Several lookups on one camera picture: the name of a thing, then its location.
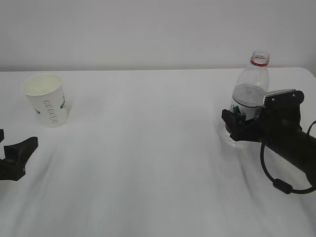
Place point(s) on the white paper cup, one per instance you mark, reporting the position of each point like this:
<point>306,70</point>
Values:
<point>45,93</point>

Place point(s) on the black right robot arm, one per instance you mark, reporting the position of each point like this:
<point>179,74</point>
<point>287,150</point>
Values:
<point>302,157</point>

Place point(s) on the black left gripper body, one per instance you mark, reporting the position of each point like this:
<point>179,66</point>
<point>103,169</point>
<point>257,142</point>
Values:
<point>11,170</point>

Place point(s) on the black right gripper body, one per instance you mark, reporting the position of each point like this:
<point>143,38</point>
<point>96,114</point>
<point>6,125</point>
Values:
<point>274,127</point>

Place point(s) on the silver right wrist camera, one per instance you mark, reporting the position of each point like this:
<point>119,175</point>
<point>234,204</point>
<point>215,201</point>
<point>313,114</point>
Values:
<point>281,99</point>

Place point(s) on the clear red-label water bottle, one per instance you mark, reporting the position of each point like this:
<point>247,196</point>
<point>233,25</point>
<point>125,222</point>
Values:
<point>251,84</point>

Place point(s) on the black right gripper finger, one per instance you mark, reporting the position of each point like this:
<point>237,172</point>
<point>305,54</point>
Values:
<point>236,125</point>

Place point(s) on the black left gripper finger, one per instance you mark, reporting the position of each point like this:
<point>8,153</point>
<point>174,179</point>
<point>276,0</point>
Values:
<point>19,154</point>
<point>1,135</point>

